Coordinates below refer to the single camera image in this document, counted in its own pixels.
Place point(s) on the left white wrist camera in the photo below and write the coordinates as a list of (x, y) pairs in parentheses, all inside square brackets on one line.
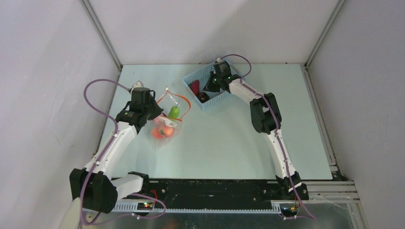
[(137, 84)]

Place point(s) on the green toy pepper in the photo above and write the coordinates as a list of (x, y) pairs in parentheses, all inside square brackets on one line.
[(174, 111)]

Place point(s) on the light blue perforated basket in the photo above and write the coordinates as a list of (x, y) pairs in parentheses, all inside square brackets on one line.
[(203, 75)]

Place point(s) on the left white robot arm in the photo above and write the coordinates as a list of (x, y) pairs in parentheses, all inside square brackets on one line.
[(94, 184)]

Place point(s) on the clear zip bag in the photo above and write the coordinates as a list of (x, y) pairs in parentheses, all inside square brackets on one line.
[(166, 102)]

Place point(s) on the orange peach toy fruit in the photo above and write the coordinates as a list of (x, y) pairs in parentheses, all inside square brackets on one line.
[(167, 131)]

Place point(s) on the dark red toy fruit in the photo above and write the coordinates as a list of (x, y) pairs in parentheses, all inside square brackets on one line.
[(195, 87)]

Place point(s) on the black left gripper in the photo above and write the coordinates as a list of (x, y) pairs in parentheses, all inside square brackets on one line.
[(157, 110)]

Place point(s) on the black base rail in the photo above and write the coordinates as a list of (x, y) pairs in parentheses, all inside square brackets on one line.
[(220, 194)]

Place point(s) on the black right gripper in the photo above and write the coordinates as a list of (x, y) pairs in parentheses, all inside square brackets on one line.
[(209, 84)]

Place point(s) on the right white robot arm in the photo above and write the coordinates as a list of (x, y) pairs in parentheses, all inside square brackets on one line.
[(265, 118)]

